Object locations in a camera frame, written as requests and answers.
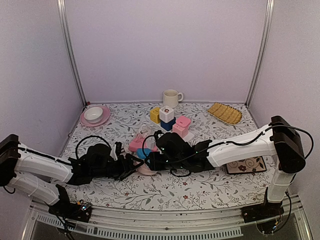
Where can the white bowl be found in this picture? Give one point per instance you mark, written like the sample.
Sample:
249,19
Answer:
93,114

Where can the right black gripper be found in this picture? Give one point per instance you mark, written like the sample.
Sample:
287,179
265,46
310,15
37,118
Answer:
154,164

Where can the pink flat power strip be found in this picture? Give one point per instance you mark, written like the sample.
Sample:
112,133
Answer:
137,144

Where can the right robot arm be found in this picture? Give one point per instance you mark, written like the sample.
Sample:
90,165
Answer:
278,138

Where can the floral table cloth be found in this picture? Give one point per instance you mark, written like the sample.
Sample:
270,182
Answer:
165,191

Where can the pink plate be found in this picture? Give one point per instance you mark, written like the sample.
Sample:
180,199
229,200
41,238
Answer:
105,117

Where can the pink cube socket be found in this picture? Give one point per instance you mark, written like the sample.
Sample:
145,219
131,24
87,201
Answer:
181,131

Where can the white cube socket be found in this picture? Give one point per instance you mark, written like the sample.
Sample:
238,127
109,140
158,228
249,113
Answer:
166,114

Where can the pink plug adapter on top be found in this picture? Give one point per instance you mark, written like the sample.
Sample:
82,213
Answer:
183,121

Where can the yellow cube socket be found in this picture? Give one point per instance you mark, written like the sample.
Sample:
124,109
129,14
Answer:
154,115

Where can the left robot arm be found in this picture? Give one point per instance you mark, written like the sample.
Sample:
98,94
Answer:
20,167

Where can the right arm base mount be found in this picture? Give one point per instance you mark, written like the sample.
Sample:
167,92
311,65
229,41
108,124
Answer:
261,211

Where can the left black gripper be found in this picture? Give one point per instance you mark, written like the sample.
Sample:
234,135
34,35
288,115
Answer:
127,173

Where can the blue plug adapter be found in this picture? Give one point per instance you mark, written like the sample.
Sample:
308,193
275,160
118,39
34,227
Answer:
142,154

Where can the floral square coaster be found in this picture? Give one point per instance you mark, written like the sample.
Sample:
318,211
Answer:
246,166

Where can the cream ceramic mug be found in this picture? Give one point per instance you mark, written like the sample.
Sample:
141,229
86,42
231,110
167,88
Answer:
171,98

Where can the dark blue cube socket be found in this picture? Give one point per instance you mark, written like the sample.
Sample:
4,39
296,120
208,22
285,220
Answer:
168,125

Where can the yellow woven tray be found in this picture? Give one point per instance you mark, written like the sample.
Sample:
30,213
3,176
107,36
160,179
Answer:
225,113

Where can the round pink socket with cord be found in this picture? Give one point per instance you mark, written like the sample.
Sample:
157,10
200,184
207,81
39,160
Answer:
145,170

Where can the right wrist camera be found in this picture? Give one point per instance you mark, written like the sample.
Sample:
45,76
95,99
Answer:
157,134

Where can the white charger with cable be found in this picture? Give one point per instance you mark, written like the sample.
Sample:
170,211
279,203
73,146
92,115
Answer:
145,137

